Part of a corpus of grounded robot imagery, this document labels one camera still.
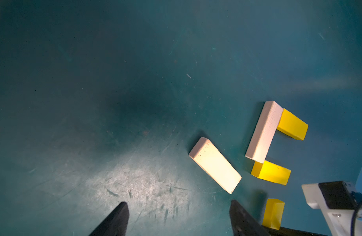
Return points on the yellow block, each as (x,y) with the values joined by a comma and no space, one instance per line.
(273,214)
(271,172)
(292,126)

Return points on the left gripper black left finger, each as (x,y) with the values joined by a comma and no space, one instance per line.
(115,224)

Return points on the yellow block top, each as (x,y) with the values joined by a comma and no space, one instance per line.
(292,126)

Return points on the wooden block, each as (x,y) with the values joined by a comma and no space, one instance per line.
(211,160)
(264,131)

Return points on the wooden block top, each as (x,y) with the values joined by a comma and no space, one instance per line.
(264,131)

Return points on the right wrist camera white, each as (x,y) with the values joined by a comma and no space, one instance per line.
(340,204)

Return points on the yellow block bottom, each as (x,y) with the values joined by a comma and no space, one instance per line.
(273,214)

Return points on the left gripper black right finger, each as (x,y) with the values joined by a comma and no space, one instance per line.
(243,223)

